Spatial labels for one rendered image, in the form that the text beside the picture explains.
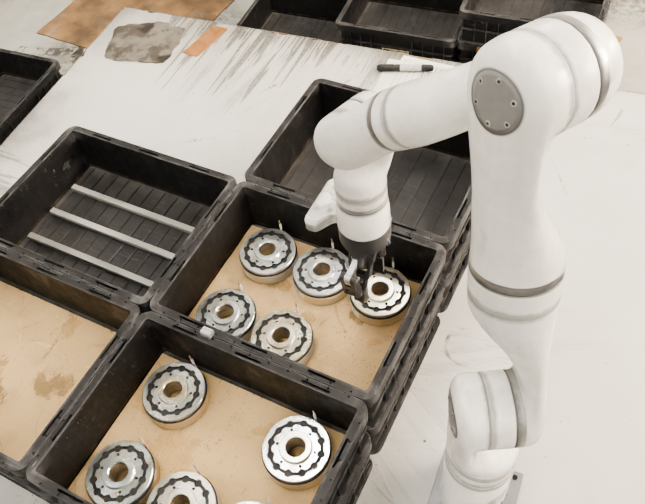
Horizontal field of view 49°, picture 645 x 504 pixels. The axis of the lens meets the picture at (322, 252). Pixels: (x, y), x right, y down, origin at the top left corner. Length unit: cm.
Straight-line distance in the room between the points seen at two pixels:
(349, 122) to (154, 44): 130
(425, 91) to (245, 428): 63
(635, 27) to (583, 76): 266
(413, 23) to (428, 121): 183
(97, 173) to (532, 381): 104
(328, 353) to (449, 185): 42
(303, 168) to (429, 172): 25
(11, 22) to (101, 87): 184
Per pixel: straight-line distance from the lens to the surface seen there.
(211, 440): 114
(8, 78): 273
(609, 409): 131
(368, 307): 117
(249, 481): 110
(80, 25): 358
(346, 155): 82
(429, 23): 253
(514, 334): 72
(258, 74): 187
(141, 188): 148
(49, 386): 128
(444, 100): 70
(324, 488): 98
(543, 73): 56
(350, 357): 116
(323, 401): 105
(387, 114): 74
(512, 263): 66
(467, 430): 84
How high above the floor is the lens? 185
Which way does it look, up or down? 53 degrees down
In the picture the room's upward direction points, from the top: 10 degrees counter-clockwise
